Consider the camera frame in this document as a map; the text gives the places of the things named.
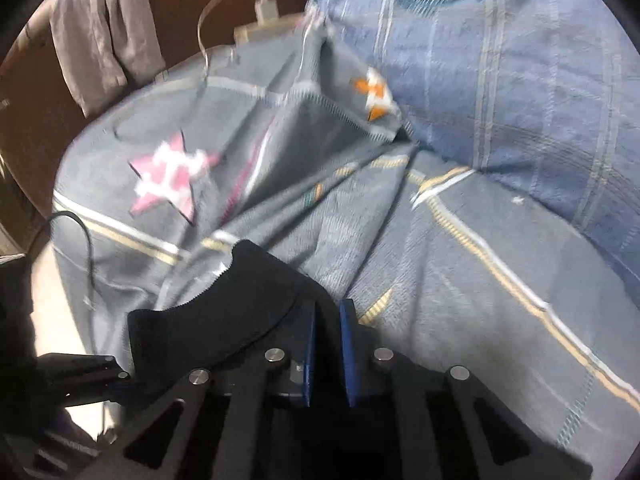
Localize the white charger plug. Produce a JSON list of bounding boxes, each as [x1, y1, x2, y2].
[[253, 0, 282, 24]]

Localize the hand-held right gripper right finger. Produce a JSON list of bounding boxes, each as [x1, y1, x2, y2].
[[339, 298, 594, 480]]

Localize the grey hanging cloth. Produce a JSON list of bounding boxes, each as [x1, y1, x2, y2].
[[49, 0, 167, 119]]

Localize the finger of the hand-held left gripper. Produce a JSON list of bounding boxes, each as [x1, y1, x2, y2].
[[36, 353, 135, 407]]

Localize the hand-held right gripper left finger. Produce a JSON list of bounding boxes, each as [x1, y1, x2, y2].
[[97, 300, 321, 480]]

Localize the white power strip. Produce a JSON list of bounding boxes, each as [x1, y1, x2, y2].
[[233, 14, 307, 44]]

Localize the white cable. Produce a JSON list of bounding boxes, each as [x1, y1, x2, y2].
[[196, 0, 262, 82]]

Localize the grey star-printed bed sheet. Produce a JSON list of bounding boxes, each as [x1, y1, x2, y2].
[[50, 19, 640, 467]]

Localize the black pants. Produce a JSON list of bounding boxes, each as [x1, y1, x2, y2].
[[126, 239, 373, 403]]

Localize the black cable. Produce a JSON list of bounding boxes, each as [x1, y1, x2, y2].
[[46, 210, 97, 307]]

